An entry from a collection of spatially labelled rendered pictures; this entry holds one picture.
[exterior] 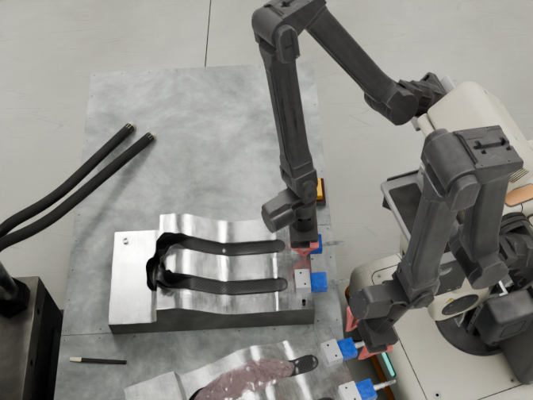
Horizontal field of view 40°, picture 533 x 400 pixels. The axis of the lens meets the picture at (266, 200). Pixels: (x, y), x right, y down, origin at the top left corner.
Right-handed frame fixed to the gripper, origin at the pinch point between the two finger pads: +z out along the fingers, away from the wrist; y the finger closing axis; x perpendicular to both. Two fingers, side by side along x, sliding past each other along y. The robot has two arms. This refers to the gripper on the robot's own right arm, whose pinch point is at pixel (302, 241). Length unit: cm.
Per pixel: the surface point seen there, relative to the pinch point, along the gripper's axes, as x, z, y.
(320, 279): 3.6, 0.5, 10.7
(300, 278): -1.4, -0.8, 10.9
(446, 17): 83, 89, -171
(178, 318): -31.0, 3.6, 17.4
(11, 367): -73, 13, 24
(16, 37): -122, 90, -174
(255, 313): -12.5, 3.2, 17.5
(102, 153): -54, 6, -35
